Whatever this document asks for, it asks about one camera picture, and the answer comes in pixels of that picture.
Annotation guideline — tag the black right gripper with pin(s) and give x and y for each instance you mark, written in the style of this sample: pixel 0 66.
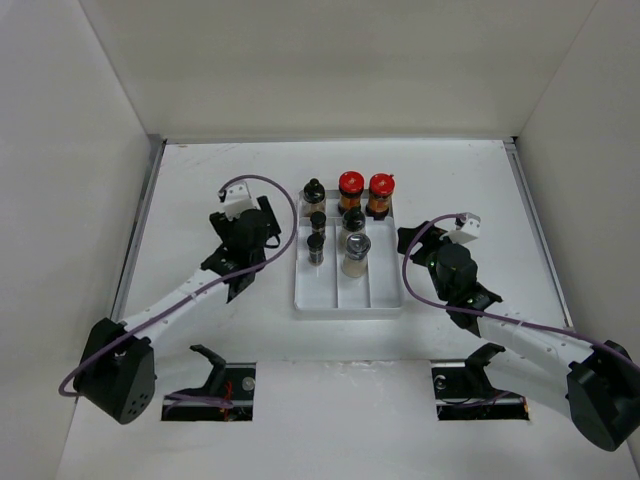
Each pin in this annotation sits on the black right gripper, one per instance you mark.
pixel 404 234

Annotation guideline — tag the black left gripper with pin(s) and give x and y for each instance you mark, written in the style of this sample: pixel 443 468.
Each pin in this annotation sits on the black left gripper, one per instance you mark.
pixel 224 225

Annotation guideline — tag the small black-cap spice bottle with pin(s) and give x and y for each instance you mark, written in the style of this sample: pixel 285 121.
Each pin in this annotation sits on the small black-cap spice bottle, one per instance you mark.
pixel 318 223

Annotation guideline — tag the knob-top glass spice grinder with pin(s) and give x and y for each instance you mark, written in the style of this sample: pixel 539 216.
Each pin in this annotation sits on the knob-top glass spice grinder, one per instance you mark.
pixel 314 197

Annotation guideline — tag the dome-top black pepper grinder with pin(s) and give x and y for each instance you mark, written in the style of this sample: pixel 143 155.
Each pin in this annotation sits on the dome-top black pepper grinder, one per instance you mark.
pixel 353 221

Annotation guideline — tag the red-lid chili sauce jar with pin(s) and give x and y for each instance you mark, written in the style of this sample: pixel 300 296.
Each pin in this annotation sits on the red-lid chili sauce jar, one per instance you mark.
pixel 381 189

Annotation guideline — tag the clear-top salt grinder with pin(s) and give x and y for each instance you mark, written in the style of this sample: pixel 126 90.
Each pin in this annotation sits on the clear-top salt grinder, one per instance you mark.
pixel 355 262

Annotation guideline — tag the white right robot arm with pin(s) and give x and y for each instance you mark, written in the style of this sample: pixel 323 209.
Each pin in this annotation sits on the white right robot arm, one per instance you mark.
pixel 594 384

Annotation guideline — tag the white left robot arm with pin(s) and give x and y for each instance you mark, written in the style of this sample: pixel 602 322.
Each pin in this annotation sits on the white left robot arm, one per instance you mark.
pixel 117 370

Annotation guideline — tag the white plastic organizer tray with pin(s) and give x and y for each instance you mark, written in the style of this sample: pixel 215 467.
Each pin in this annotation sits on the white plastic organizer tray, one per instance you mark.
pixel 324 292

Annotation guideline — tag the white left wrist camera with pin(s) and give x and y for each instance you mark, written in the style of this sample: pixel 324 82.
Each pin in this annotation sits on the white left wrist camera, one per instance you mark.
pixel 235 199

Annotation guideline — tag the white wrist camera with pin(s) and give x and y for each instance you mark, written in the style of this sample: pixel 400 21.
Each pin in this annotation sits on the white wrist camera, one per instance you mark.
pixel 235 199
pixel 467 229

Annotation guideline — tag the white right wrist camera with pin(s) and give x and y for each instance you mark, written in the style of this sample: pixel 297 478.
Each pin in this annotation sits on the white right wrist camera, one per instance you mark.
pixel 467 229

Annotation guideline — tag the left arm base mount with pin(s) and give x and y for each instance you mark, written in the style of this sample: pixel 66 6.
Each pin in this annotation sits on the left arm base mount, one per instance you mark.
pixel 226 395

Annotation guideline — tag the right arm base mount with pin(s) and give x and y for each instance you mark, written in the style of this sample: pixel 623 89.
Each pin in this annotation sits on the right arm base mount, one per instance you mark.
pixel 463 391

